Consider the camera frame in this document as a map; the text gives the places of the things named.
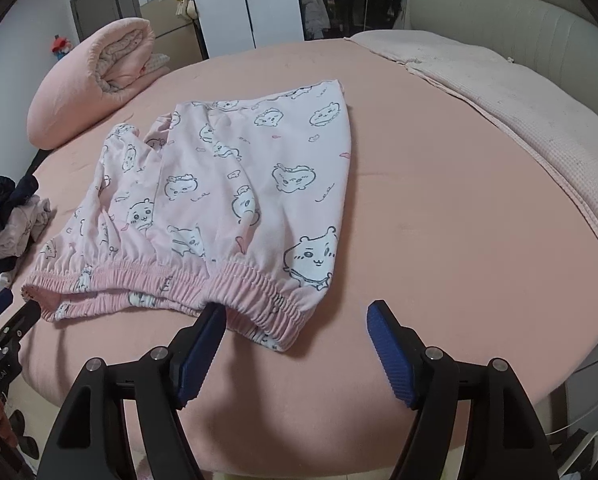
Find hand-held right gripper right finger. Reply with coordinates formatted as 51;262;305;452
366;300;560;480

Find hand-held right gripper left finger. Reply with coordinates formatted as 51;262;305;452
43;304;228;480

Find pink printed pajama pants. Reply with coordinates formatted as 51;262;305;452
20;79;354;353

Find beige clothes pile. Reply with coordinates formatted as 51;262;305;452
0;194;56;273

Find hanging clothes in closet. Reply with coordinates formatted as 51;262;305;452
291;0;415;41

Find person's left hand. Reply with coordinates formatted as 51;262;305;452
0;400;16;450

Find navy cloth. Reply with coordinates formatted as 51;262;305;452
0;174;41;237

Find bed with pink sheet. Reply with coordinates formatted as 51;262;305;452
26;35;598;466

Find rolled pink quilt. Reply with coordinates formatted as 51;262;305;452
26;16;172;151

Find pink checked pillow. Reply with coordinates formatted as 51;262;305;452
138;52;172;82

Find beige cabinet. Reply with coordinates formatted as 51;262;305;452
139;0;205;72

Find cream padded headboard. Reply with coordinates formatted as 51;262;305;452
406;0;598;136

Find white wardrobe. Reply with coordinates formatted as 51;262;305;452
185;0;305;59

